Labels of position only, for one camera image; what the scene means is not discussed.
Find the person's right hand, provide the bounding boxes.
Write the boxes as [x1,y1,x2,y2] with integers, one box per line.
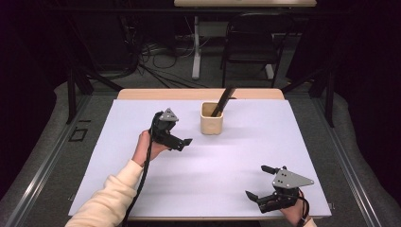
[279,188,313,227]

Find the white table mat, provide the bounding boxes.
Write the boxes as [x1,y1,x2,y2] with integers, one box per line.
[68,98,333,218]

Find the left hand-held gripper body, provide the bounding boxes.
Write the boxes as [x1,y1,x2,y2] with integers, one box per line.
[150,108,187,151]

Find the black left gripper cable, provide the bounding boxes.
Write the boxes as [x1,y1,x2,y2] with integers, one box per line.
[121,126,156,227]

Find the person's left hand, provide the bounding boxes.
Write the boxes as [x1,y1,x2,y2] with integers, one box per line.
[131,130,169,168]

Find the black frame post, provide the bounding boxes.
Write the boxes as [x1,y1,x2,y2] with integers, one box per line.
[65,67,78,125]

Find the white-legged desk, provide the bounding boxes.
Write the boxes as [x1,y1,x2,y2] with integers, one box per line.
[173,0,318,80]

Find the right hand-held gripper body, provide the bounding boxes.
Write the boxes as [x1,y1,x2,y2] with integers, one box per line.
[257,166,315,214]

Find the black chair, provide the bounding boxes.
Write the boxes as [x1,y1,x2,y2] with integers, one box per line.
[219,12,296,90]

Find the cream square cup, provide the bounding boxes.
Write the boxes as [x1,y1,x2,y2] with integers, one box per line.
[200,101,225,136]

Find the black marker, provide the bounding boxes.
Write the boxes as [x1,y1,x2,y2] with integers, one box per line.
[210,86,236,118]

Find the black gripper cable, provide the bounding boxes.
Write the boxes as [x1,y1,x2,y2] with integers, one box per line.
[121,126,156,227]
[297,188,312,227]

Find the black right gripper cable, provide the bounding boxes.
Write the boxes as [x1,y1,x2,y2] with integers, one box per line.
[297,188,312,227]

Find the floor cables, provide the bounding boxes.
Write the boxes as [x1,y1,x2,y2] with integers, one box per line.
[135,37,211,90]

